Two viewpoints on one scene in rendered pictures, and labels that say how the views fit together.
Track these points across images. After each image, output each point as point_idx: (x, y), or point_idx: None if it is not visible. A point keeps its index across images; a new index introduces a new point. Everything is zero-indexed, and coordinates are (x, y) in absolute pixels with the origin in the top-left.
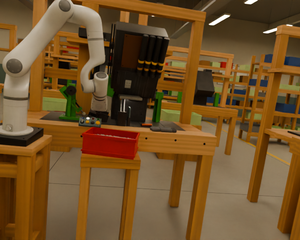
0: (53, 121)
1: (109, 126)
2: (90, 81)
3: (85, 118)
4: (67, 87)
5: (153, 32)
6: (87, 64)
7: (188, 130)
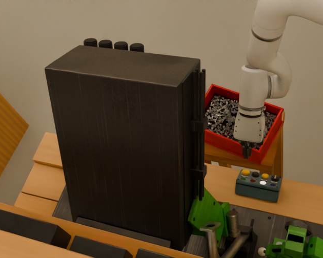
0: None
1: (219, 187)
2: (274, 76)
3: (266, 184)
4: (309, 226)
5: (104, 53)
6: (280, 54)
7: (47, 195)
